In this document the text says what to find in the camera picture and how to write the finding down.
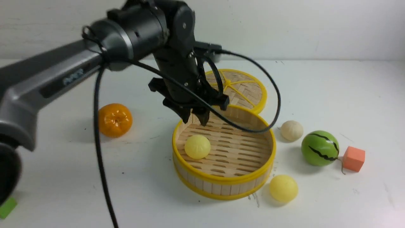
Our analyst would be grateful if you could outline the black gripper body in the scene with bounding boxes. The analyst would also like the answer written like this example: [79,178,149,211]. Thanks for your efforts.
[148,48,230,110]

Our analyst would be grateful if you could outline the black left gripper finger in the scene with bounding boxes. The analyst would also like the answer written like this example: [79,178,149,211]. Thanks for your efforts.
[172,106,191,123]

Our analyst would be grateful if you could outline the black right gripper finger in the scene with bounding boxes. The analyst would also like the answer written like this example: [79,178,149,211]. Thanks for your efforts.
[192,108,210,126]

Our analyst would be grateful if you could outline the yellow bun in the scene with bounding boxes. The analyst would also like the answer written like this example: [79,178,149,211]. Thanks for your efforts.
[184,135,211,159]
[269,175,299,204]

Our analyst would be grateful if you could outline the white bun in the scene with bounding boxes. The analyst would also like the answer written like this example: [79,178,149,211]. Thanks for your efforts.
[280,121,304,142]

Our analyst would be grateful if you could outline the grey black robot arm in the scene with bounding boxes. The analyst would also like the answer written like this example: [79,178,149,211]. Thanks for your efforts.
[0,0,229,204]

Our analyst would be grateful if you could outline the bamboo steamer lid yellow rim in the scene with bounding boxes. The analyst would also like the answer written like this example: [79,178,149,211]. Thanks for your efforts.
[218,69,267,114]

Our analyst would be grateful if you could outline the bamboo steamer tray yellow rim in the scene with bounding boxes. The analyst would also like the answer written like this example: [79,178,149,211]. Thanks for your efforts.
[172,114,276,200]

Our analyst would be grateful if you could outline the orange toy tangerine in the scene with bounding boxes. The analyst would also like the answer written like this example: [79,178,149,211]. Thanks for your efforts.
[97,103,133,138]

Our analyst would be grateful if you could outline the green toy watermelon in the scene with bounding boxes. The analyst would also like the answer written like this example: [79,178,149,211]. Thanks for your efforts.
[301,130,346,175]

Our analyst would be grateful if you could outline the orange foam cube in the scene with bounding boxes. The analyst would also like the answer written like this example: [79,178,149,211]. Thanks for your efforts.
[342,146,366,172]

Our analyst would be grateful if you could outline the green block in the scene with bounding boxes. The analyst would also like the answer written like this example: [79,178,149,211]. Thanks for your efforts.
[0,197,17,220]

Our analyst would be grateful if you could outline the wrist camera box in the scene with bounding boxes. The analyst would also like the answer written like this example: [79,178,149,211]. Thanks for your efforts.
[193,41,222,63]

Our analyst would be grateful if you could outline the black cable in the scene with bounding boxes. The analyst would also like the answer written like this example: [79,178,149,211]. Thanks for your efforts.
[82,25,282,228]

